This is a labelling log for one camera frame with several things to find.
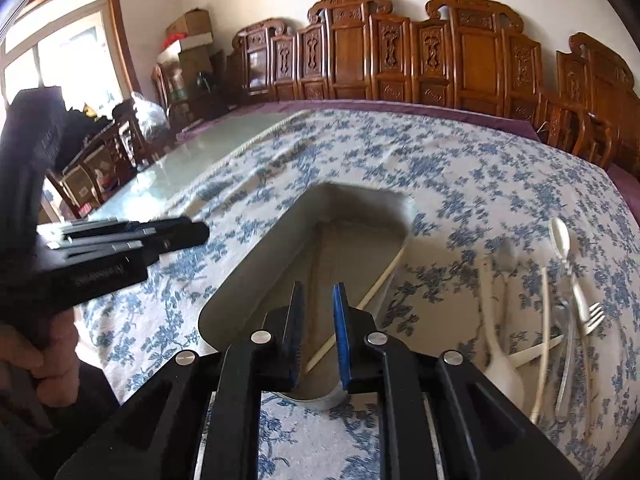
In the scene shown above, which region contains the wooden chair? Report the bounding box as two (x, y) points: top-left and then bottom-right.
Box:
(111, 100), (166, 167)
(44, 145), (132, 220)

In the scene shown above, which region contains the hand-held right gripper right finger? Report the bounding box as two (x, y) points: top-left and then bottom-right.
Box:
(332, 282), (583, 480)

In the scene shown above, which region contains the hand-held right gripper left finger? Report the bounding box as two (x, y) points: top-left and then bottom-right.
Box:
(55, 280), (307, 480)

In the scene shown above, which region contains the metal fork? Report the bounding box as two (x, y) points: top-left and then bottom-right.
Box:
(552, 300), (607, 421)

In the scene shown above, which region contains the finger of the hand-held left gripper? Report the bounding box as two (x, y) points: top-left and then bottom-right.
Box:
(46, 222), (211, 267)
(59, 216), (193, 241)

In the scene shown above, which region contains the person's dark clothing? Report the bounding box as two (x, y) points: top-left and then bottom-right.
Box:
(0, 360), (122, 480)

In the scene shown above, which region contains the large brown cardboard box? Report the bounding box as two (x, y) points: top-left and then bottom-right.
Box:
(177, 47), (215, 81)

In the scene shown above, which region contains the purple seat cushion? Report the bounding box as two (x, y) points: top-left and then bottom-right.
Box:
(200, 99), (543, 137)
(605, 162), (640, 198)

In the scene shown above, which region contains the white plastic bag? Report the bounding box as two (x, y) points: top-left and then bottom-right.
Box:
(130, 91), (169, 139)

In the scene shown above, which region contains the rectangular metal tray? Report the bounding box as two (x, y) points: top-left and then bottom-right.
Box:
(197, 182), (418, 411)

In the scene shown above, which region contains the person's left hand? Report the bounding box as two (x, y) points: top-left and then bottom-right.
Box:
(0, 307), (80, 403)

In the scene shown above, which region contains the white plastic spoon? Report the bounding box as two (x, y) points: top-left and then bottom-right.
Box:
(480, 255), (525, 408)

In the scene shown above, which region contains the wooden framed window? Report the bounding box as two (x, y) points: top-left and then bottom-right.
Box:
(0, 0), (142, 108)

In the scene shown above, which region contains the white chopstick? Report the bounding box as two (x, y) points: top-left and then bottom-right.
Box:
(530, 266), (552, 423)

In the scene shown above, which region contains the wooden chopstick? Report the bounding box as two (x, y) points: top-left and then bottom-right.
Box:
(306, 252), (405, 373)

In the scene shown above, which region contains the white cardboard box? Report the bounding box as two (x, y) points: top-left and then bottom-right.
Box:
(159, 32), (214, 55)

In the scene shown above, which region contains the silver spoon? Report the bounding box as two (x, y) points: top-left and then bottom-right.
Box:
(547, 217), (588, 323)

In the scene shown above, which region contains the blue floral tablecloth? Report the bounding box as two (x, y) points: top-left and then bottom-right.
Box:
(80, 107), (640, 480)

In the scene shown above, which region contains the white plastic fork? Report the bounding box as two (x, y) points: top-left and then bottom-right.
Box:
(507, 335), (565, 367)

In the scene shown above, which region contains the black bag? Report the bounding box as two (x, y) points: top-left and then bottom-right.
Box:
(62, 107), (117, 153)

